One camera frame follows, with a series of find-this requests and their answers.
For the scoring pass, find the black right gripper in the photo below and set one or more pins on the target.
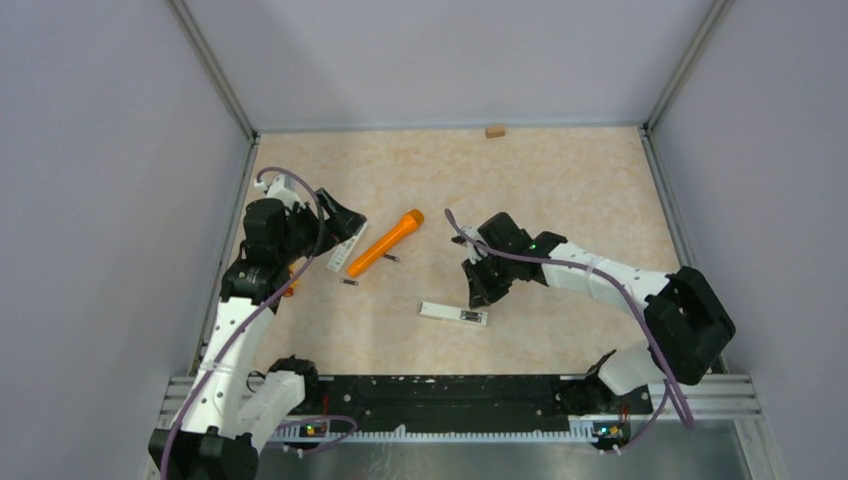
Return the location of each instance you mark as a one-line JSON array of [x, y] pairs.
[[480, 293]]

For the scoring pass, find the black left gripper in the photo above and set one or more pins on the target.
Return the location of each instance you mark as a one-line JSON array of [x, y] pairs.
[[340, 224]]

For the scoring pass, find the small white remote control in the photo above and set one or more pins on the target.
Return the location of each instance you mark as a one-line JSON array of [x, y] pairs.
[[343, 250]]

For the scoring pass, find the long white remote control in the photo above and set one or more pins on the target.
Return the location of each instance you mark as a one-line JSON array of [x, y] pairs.
[[452, 314]]

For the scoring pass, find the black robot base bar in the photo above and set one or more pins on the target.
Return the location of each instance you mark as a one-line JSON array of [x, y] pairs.
[[468, 403]]

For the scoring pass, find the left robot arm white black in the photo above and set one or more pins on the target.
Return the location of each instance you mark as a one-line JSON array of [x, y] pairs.
[[220, 429]]

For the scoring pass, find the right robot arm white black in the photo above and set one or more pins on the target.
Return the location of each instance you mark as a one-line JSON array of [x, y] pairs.
[[685, 325]]

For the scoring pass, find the yellow red toy truck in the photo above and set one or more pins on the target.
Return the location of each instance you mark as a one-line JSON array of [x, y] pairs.
[[292, 282]]

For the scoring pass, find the small brown wooden block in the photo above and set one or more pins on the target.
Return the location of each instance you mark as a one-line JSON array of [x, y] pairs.
[[495, 131]]

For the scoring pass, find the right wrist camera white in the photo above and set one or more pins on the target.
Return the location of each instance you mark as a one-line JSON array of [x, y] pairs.
[[470, 238]]

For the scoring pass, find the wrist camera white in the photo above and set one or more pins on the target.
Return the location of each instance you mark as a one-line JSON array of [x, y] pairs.
[[280, 193], [470, 238]]

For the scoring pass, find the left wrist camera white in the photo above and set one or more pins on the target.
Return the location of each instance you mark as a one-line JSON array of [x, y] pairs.
[[280, 193]]

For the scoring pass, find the white slotted cable duct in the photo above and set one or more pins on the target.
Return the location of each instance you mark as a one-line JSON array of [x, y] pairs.
[[319, 430]]

